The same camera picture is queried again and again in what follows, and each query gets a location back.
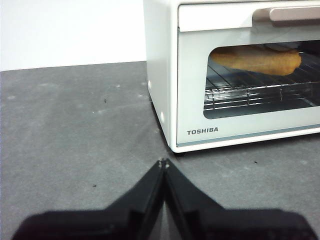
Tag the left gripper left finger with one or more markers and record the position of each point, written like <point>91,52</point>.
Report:
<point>120,225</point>

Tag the white Toshiba toaster oven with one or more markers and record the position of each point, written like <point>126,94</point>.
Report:
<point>160,62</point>

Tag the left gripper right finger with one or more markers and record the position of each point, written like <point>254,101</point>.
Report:
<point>212,225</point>

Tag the yellow corn cob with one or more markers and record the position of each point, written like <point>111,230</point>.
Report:
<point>262,61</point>

